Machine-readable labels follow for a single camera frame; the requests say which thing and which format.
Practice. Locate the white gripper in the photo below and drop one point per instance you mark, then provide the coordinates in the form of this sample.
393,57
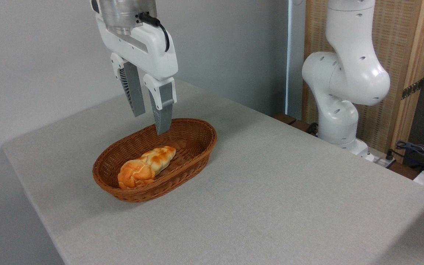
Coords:
149,51

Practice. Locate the wooden woven folding screen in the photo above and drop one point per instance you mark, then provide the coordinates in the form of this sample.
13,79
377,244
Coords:
399,33

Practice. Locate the brown wooden board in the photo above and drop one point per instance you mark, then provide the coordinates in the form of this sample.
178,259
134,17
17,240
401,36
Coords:
403,170

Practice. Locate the round orange bread roll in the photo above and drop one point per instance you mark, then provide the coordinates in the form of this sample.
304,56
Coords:
135,175

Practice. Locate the metal screen hinge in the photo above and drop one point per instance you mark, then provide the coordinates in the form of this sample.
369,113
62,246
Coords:
412,89

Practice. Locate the black plug on base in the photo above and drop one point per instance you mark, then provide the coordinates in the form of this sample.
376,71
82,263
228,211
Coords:
390,154

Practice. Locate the white vertical post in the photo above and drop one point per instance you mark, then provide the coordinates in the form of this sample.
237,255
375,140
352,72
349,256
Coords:
292,55

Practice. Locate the brown oval wicker basket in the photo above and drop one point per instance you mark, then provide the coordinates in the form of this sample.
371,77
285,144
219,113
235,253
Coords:
191,147

